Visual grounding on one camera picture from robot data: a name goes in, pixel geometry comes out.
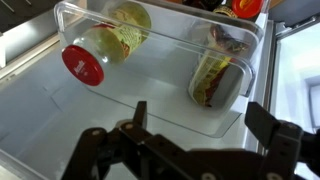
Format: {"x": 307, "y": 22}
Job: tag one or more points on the clear top door shelf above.
{"x": 160, "y": 69}

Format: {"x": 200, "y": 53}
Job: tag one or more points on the clear plastic food bag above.
{"x": 212, "y": 66}

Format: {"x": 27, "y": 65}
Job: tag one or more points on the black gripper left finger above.
{"x": 146, "y": 156}

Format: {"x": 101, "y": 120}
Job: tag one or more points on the red-cap sauce bottle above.
{"x": 244, "y": 9}

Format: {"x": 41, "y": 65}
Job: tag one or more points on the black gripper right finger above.
{"x": 286, "y": 144}

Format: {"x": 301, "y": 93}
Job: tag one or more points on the red-lid glass jar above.
{"x": 107, "y": 43}

